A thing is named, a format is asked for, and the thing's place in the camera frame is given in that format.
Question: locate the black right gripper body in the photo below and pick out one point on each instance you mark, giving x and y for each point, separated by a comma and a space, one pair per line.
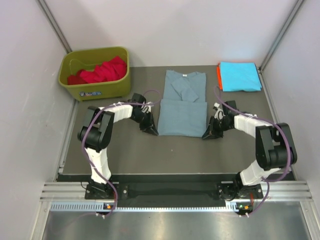
223, 121

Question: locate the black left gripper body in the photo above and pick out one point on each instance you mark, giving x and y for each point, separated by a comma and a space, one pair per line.
142, 116

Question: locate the grey-blue t-shirt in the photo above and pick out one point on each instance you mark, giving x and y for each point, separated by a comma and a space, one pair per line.
183, 108

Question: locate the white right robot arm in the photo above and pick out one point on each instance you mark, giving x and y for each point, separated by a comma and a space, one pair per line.
274, 147

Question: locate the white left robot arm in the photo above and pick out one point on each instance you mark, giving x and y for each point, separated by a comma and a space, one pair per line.
96, 133

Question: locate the folded cyan t-shirt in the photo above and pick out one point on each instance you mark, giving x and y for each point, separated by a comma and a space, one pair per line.
239, 76

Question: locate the folded orange t-shirt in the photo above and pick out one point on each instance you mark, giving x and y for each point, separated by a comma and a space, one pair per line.
219, 79

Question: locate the red t-shirt in bin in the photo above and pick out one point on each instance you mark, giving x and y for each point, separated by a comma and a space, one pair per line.
108, 71

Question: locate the olive green plastic bin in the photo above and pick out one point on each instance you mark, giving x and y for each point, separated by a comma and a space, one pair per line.
86, 59

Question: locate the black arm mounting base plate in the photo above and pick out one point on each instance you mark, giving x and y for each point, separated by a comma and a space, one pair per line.
214, 190

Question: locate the aluminium front frame rail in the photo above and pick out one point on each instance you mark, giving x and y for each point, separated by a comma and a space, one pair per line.
281, 191

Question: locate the aluminium right corner post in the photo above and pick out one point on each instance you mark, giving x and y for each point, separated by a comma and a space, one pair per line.
298, 4

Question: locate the aluminium corner post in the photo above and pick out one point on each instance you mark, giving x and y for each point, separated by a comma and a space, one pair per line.
54, 24
298, 4

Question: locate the slotted grey cable duct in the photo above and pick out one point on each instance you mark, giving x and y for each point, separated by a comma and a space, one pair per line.
103, 207

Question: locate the aluminium left corner post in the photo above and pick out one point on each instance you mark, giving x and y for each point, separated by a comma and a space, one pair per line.
54, 24

